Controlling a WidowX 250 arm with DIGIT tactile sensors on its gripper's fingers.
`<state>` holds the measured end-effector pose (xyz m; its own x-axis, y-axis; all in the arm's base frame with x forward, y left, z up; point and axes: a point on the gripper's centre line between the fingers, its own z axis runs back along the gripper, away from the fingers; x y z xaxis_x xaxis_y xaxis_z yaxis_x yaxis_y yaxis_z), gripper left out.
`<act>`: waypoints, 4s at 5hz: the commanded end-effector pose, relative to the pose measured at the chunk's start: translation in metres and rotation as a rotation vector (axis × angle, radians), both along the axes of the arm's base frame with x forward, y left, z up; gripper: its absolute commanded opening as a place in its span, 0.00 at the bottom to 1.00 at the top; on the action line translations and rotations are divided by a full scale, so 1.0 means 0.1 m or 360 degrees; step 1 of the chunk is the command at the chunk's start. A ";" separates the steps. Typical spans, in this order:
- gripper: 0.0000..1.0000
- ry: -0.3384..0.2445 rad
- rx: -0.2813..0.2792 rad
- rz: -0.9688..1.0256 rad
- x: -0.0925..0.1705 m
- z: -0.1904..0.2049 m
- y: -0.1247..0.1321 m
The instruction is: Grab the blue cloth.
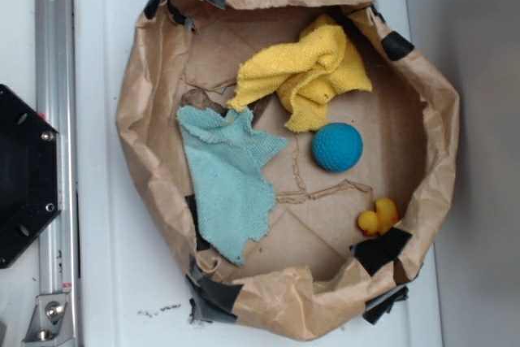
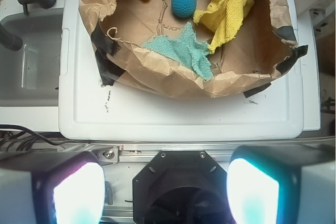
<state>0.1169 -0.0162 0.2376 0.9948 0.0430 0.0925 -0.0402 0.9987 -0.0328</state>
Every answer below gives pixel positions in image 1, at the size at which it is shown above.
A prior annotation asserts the light blue cloth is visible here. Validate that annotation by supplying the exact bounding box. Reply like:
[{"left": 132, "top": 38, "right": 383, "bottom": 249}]
[{"left": 177, "top": 106, "right": 288, "bottom": 266}]

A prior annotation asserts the yellow cloth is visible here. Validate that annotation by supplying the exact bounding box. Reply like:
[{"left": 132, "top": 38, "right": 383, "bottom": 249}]
[{"left": 227, "top": 15, "right": 373, "bottom": 133}]

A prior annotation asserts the blue dimpled ball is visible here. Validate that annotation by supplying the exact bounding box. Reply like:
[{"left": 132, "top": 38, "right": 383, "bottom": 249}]
[{"left": 311, "top": 123, "right": 363, "bottom": 172}]

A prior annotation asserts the brown paper bag bin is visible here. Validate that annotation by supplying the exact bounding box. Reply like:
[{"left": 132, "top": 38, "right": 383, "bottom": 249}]
[{"left": 116, "top": 0, "right": 460, "bottom": 340}]

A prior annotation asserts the yellow rubber duck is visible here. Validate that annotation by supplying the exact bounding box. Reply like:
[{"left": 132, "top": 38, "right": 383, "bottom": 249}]
[{"left": 357, "top": 197, "right": 399, "bottom": 236}]

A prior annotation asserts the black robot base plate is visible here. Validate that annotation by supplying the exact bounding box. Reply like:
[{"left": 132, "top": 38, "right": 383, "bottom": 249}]
[{"left": 0, "top": 85, "right": 60, "bottom": 269}]

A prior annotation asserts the aluminium extrusion rail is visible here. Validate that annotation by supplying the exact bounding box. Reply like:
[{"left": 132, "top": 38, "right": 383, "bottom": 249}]
[{"left": 35, "top": 0, "right": 80, "bottom": 294}]

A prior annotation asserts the metal corner bracket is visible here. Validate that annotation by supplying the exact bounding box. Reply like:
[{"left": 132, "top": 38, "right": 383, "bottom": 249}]
[{"left": 21, "top": 293, "right": 74, "bottom": 346}]

